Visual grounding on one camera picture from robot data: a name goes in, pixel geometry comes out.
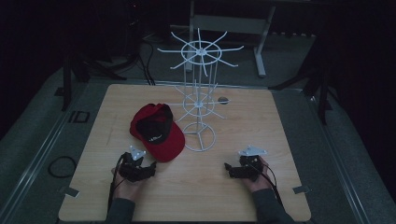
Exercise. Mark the black tripod stand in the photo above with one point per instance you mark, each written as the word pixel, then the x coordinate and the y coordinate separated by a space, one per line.
pixel 84 71
pixel 314 84

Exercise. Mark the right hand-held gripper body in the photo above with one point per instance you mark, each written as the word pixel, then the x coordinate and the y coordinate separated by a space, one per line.
pixel 249 163

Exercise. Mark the grey tape strip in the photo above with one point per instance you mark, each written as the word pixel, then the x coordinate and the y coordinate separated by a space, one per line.
pixel 69 191
pixel 301 189

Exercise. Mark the person's left hand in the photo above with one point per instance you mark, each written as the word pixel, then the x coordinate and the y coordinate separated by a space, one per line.
pixel 127 186

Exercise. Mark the grey metal table frame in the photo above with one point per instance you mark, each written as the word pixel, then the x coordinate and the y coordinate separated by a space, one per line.
pixel 232 34

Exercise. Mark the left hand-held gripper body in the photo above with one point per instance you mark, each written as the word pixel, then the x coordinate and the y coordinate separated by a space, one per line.
pixel 133 166

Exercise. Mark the red and black baseball cap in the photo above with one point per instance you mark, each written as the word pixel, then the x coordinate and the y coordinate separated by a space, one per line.
pixel 162 146

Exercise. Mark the round table grommet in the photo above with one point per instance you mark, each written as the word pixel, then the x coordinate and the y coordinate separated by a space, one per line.
pixel 223 100

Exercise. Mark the person's right hand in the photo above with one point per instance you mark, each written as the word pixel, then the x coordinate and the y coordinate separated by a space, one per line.
pixel 260 182

